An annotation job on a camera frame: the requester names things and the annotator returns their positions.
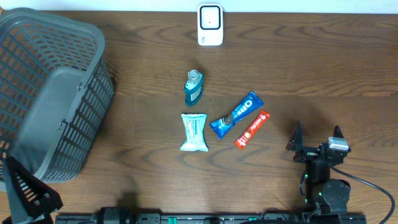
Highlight grey plastic mesh basket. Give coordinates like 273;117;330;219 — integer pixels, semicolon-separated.
1;8;114;183

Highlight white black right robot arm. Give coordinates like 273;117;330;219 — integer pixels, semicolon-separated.
286;123;351;216

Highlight blue Oreo cookie pack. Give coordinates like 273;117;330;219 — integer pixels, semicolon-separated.
210;91;264;139

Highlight red Nescafe stick sachet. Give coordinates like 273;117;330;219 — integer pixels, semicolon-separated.
234;110;271;149

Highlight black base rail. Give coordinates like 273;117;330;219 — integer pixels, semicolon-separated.
55;212;368;224

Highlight mint green wipes pack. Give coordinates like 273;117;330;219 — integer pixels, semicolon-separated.
180;114;208;152

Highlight teal sanitizer bottle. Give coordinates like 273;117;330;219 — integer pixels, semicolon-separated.
184;70;204;106

